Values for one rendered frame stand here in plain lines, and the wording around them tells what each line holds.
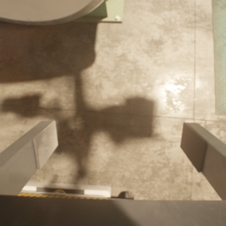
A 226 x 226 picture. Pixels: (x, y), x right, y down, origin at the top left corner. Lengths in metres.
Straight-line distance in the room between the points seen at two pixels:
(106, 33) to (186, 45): 0.57
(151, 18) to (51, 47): 0.76
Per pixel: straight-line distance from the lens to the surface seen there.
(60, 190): 1.04
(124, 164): 1.11
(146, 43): 1.27
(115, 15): 1.36
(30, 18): 1.22
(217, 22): 1.49
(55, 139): 0.17
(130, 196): 1.02
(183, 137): 0.17
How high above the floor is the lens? 1.09
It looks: 82 degrees down
